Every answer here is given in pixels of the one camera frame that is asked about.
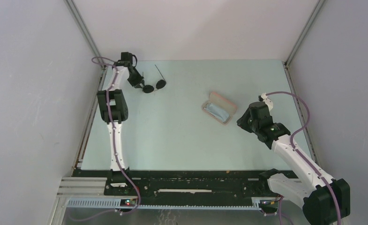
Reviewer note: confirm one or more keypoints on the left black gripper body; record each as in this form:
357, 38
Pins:
135, 79

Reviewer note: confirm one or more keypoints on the black sunglasses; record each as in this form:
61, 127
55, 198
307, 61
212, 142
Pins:
146, 88

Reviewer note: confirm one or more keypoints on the light blue cleaning cloth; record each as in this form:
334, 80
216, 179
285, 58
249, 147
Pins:
217, 112

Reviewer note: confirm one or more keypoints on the pink glasses case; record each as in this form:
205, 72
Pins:
224, 103

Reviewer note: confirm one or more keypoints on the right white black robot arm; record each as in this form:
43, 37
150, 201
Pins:
322, 198

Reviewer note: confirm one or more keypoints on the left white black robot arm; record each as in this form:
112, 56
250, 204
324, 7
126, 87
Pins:
114, 111

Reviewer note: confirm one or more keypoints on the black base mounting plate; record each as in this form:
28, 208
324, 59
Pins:
194, 188

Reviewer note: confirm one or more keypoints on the aluminium frame rails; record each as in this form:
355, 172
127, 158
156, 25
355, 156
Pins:
81, 187

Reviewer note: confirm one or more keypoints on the grey cable duct rail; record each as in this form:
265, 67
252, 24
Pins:
116, 203

